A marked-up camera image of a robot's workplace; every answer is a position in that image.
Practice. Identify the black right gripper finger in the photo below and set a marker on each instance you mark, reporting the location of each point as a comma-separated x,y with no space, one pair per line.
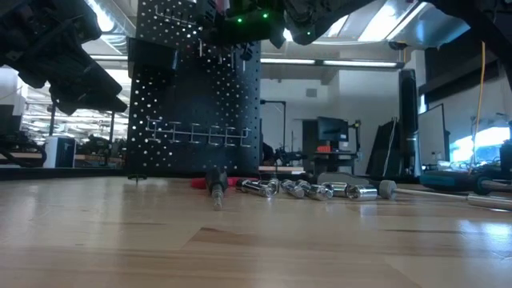
208,24

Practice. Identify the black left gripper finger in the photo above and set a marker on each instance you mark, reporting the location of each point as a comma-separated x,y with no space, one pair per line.
92,96

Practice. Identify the black perforated pegboard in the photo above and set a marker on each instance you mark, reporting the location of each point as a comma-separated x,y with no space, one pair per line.
192,96

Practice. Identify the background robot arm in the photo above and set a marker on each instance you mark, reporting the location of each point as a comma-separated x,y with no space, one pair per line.
296,157

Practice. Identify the ceiling light strip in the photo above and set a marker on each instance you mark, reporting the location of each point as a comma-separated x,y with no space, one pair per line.
340,62
112,57

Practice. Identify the wooden background bench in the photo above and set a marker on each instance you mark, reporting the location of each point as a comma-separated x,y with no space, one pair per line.
92,158

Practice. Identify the black plastic pegboard bin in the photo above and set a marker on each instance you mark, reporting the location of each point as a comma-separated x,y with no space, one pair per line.
152,60

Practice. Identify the white floor container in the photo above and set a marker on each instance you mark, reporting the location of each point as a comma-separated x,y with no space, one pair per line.
58,154

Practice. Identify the thin black pole stand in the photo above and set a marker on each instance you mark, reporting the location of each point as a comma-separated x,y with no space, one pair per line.
272,101

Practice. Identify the black pegboard foot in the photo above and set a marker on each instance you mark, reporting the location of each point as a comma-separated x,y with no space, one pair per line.
137,176

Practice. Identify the black monitor on stand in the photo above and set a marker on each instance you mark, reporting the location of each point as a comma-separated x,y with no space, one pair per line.
332,129

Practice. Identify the person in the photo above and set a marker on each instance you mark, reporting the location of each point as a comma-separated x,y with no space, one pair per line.
268,154

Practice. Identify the small orange object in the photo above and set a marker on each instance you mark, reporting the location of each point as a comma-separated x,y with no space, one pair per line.
324,149

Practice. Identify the black background desk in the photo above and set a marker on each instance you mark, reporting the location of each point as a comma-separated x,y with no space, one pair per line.
336,154

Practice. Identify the black leaning panels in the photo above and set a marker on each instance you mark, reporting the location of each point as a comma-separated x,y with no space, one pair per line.
380,152

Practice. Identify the black tower fan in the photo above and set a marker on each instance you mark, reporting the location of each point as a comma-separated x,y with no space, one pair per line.
409,120

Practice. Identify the dark overhead beam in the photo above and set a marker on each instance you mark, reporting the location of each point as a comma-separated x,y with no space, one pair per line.
460,72

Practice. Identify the bright display screen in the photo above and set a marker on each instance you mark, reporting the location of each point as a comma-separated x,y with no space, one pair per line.
488,144

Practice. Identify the black aluminium table frame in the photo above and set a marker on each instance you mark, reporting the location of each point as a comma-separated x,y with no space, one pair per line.
60,173

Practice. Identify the grey wall vent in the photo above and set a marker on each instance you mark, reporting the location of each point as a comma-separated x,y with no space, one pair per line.
311,93

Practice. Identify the ceiling security camera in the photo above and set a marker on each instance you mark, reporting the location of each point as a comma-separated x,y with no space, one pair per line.
398,45

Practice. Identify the silver ceiling duct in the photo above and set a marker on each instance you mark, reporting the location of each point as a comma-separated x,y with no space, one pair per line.
432,24

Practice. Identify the white panel black frame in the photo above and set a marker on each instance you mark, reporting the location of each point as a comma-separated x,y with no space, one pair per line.
432,136

